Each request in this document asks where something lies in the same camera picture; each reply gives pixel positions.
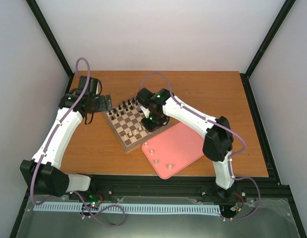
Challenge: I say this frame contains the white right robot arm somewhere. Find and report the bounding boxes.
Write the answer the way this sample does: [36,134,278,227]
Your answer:
[135,88,235,201]

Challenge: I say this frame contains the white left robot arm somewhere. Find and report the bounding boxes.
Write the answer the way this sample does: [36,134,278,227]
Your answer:
[20,76,112,200]

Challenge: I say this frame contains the wooden chess board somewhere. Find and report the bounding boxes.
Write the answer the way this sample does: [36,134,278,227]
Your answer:
[103,96,174,152]

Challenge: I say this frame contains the pink plastic tray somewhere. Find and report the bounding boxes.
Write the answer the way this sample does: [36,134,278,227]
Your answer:
[141,122,204,179]

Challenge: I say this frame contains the light blue cable duct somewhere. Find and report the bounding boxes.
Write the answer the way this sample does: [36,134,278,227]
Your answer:
[33,202,220,216]

